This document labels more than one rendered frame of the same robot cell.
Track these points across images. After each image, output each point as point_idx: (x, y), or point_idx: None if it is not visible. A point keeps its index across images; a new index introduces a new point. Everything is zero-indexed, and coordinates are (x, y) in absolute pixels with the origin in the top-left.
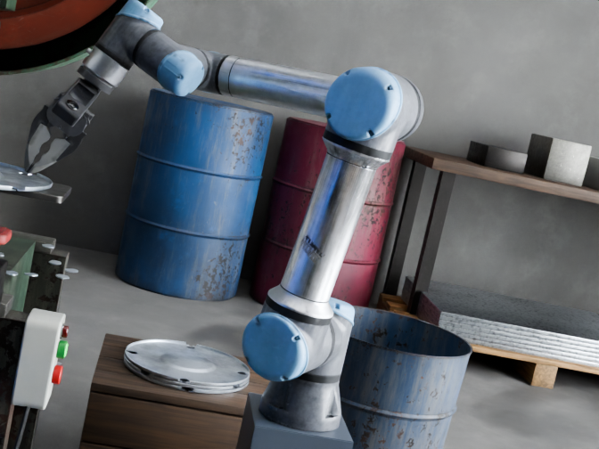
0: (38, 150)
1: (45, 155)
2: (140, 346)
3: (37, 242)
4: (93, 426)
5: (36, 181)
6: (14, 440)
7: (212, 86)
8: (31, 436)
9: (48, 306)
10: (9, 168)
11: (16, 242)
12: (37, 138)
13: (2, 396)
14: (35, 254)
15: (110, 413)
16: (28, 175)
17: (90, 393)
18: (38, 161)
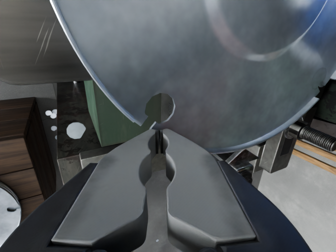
0: (171, 157)
1: (142, 155)
2: (11, 225)
3: (100, 154)
4: (19, 123)
5: (108, 10)
6: (69, 87)
7: None
8: (57, 90)
9: (66, 127)
10: (196, 134)
11: (118, 110)
12: (203, 179)
13: None
14: (98, 148)
15: (3, 130)
16: (148, 91)
17: (23, 133)
18: (148, 139)
